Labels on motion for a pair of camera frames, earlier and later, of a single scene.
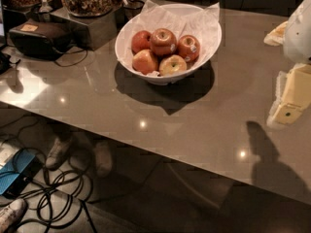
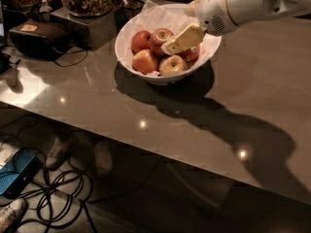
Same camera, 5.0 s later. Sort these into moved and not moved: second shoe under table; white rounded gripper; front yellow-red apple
Moved: white rounded gripper
Not moved: front yellow-red apple; second shoe under table
